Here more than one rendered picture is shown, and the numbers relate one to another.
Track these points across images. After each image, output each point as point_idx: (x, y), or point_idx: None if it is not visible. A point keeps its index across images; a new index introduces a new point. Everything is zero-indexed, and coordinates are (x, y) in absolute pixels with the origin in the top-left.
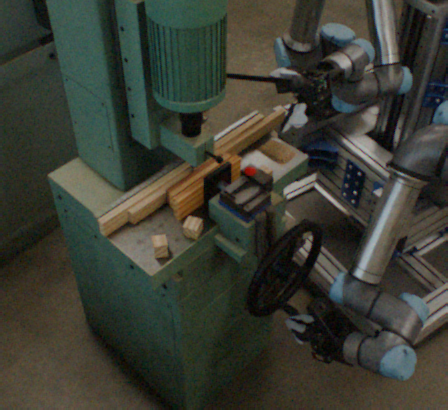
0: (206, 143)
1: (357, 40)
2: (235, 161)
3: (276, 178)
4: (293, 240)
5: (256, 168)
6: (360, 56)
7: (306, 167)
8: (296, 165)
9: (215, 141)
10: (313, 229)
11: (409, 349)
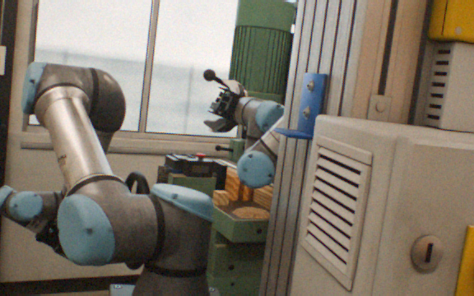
0: (234, 142)
1: (279, 104)
2: (231, 175)
3: (216, 205)
4: (133, 176)
5: (205, 160)
6: (253, 105)
7: (231, 233)
8: (226, 214)
9: (269, 185)
10: (140, 191)
11: (2, 190)
